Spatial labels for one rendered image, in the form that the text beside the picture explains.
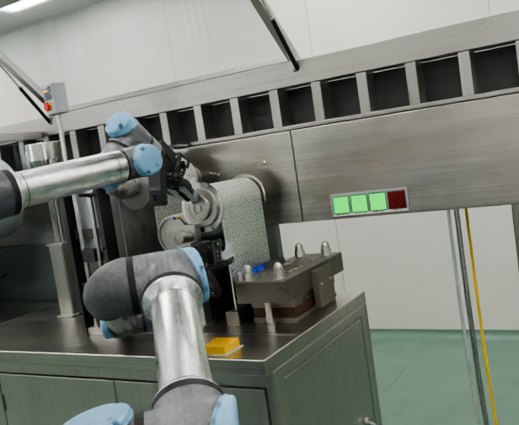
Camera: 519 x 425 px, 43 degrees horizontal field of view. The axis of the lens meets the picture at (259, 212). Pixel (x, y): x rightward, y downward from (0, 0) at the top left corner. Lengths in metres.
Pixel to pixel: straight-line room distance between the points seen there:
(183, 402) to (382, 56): 1.32
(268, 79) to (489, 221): 2.48
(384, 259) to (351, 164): 2.58
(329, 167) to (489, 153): 0.48
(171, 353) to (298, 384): 0.70
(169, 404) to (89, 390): 1.04
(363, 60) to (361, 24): 2.52
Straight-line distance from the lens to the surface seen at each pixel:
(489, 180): 1.94
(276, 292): 1.81
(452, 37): 1.97
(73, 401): 2.09
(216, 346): 1.68
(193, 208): 1.93
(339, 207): 2.07
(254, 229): 2.05
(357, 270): 4.68
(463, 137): 1.95
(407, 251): 4.53
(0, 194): 1.39
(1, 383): 2.31
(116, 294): 1.28
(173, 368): 1.07
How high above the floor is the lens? 1.38
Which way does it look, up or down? 5 degrees down
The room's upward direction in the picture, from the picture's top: 8 degrees counter-clockwise
